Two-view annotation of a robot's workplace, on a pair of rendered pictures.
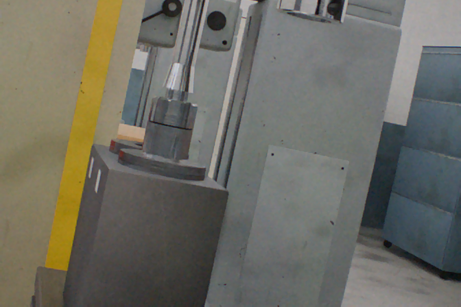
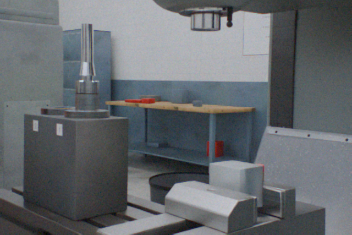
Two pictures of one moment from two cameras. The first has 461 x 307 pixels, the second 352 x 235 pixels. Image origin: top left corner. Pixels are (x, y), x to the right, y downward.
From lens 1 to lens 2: 0.36 m
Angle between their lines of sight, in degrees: 29
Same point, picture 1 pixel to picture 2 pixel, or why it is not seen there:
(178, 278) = (115, 165)
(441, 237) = not seen: hidden behind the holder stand
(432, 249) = not seen: hidden behind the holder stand
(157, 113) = (83, 88)
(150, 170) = (91, 117)
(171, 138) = (93, 99)
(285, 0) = (199, 23)
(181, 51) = (87, 56)
